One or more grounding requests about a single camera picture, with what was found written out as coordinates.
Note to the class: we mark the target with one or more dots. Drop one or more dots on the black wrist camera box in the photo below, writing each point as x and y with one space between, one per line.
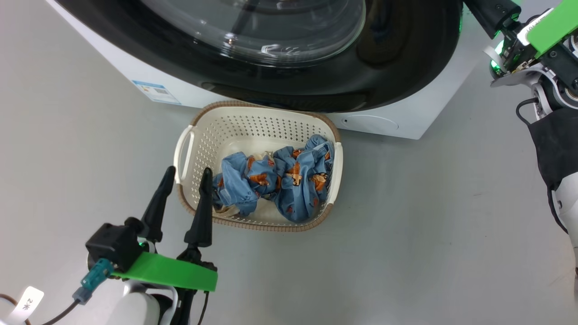
110 243

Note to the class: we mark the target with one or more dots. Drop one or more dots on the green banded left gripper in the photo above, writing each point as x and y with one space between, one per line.
180 273

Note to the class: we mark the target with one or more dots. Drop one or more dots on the blue orange print garment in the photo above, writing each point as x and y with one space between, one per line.
298 198

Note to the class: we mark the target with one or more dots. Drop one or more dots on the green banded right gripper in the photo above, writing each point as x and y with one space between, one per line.
555 27

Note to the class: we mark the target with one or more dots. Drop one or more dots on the round white filter cover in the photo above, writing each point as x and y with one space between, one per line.
375 123

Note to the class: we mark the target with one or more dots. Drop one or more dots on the white washing machine body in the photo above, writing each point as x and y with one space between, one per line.
406 126

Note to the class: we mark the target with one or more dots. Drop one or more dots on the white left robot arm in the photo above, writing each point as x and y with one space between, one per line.
135 311

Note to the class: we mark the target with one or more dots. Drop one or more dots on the blue energy label sticker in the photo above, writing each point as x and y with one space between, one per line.
156 92

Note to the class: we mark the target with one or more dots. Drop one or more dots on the cream perforated laundry basket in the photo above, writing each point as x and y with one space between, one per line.
235 131

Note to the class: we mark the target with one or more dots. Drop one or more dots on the black glass washing machine door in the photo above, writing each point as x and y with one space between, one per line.
406 45

